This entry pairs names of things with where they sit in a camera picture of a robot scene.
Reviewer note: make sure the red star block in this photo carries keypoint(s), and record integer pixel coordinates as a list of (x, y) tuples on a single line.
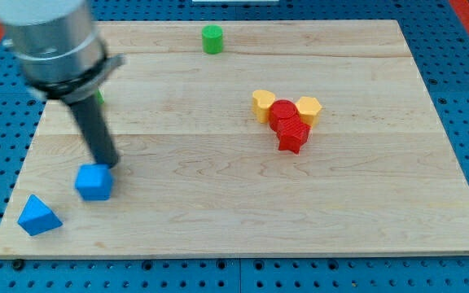
[(292, 134)]

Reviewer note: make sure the green star block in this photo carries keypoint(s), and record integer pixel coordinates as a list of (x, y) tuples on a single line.
[(99, 97)]

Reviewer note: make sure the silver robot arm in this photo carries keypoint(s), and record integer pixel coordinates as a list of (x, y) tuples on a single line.
[(59, 47)]

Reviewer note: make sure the blue cube block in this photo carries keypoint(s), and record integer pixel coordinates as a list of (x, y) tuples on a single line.
[(94, 182)]

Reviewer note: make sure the green cylinder block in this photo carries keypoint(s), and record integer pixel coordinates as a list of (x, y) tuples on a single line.
[(212, 39)]

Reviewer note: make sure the wooden board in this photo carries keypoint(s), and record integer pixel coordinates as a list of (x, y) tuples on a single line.
[(201, 177)]

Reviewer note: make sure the yellow heart block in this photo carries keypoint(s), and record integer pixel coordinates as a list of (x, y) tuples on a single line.
[(262, 100)]

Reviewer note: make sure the blue triangle block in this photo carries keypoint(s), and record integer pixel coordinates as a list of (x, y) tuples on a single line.
[(37, 218)]

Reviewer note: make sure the yellow hexagon block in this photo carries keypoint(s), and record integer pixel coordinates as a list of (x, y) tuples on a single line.
[(309, 109)]

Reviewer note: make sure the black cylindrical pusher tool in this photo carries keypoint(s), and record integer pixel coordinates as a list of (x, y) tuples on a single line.
[(89, 118)]

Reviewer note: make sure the red cylinder block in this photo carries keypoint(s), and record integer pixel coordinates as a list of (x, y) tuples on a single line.
[(281, 110)]

